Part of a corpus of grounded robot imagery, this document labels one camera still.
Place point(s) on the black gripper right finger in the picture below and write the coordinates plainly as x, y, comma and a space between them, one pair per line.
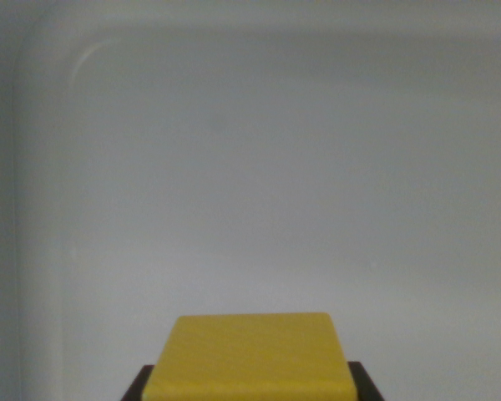
365, 384

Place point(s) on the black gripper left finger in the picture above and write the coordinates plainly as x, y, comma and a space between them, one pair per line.
138, 386

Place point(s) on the yellow cube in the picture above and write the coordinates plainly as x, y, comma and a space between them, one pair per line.
250, 359

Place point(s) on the grey plastic bin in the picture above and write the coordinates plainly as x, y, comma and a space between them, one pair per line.
250, 167

